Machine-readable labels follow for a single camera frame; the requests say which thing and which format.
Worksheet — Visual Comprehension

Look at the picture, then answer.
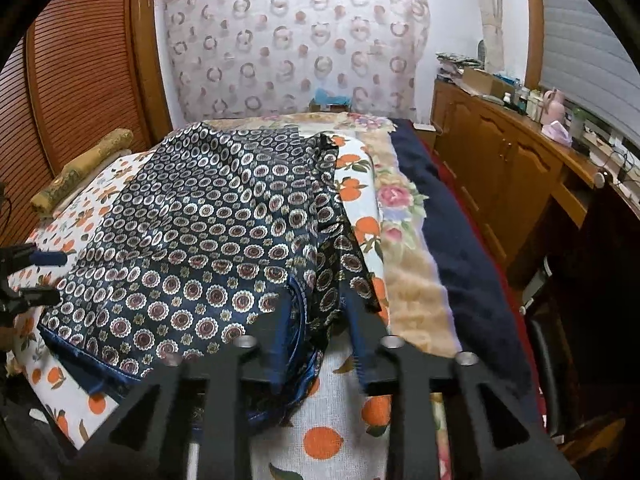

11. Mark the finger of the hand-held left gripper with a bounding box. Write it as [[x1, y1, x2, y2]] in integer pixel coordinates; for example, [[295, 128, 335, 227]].
[[0, 242, 68, 273], [0, 286, 62, 315]]

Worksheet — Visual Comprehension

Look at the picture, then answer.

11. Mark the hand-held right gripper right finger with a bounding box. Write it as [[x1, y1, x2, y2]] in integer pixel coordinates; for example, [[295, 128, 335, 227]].
[[345, 292, 583, 480]]

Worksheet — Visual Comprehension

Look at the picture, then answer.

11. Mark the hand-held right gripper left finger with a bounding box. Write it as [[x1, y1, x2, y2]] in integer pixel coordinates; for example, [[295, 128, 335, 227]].
[[75, 305, 296, 480]]

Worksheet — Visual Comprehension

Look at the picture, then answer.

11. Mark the blue patterned satin garment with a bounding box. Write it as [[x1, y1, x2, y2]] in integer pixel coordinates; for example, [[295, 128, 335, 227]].
[[37, 122, 391, 428]]

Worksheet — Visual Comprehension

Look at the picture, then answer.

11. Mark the floral blanket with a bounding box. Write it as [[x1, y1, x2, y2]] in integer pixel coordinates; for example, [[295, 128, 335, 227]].
[[207, 112, 463, 480]]

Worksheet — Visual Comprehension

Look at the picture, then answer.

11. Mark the olive patterned bolster pillow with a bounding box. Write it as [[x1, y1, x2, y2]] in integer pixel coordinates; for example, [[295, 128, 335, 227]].
[[30, 128, 135, 218]]

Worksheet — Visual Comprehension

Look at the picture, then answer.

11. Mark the orange fruit print sheet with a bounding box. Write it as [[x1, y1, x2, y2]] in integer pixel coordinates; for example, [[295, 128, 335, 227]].
[[12, 135, 446, 480]]

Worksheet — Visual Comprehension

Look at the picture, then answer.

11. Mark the navy blue blanket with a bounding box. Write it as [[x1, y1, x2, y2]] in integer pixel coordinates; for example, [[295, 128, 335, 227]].
[[387, 117, 546, 431]]

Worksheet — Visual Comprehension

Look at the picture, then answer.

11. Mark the red bed sheet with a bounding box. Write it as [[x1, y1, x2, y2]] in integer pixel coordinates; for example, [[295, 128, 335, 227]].
[[425, 142, 543, 406]]

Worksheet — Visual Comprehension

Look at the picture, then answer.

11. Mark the wooden louvered wardrobe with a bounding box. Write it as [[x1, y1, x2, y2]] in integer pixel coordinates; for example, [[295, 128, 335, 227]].
[[0, 0, 173, 241]]

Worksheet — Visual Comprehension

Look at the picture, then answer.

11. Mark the wooden cabinet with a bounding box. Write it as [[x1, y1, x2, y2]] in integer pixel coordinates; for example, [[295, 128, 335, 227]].
[[430, 77, 640, 271]]

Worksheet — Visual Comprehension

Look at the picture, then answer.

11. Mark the black chair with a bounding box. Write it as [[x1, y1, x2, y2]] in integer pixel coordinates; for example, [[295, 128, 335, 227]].
[[520, 175, 640, 441]]

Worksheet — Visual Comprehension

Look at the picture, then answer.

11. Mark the open cardboard box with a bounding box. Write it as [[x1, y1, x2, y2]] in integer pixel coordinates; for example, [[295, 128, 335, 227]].
[[460, 67, 508, 98]]

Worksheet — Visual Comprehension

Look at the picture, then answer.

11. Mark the pile of folded cloths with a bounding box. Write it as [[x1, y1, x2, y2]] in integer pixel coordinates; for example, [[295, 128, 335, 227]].
[[435, 51, 483, 78]]

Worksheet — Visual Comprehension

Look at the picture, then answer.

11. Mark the pink toy figure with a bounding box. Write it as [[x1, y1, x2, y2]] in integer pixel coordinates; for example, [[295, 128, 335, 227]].
[[542, 89, 573, 143]]

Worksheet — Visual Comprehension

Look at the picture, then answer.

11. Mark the circle print curtain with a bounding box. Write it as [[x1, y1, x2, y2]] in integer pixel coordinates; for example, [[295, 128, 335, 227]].
[[155, 0, 433, 126]]

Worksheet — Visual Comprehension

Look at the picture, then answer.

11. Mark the cream window curtain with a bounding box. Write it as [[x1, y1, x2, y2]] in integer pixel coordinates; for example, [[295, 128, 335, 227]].
[[472, 0, 506, 73]]

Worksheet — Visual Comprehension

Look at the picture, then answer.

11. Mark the grey window roller blind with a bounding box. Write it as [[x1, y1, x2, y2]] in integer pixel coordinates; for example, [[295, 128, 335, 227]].
[[537, 0, 640, 126]]

